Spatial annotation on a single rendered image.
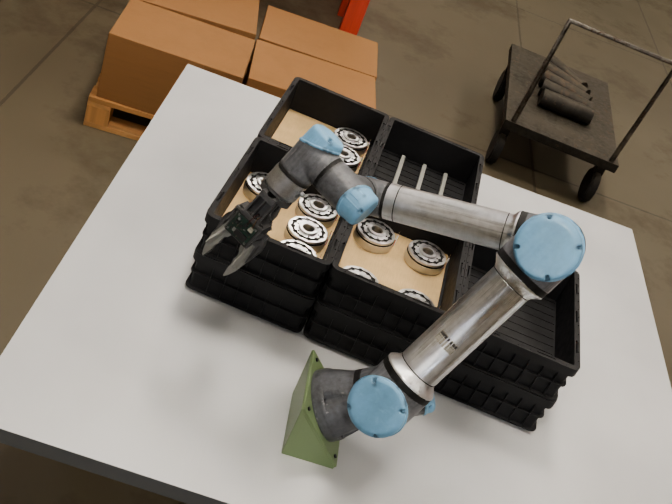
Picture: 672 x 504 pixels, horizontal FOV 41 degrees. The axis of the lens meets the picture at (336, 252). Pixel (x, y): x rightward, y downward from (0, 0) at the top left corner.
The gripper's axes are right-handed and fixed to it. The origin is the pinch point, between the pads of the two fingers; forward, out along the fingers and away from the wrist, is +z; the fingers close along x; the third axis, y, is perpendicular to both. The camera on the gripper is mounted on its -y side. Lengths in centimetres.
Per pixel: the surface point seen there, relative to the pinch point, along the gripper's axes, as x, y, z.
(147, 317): -4.6, -9.9, 25.9
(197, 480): 28.2, 18.8, 27.3
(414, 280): 33, -46, -14
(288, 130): -22, -80, -10
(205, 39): -93, -188, 13
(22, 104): -127, -164, 81
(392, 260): 25, -49, -13
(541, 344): 65, -49, -24
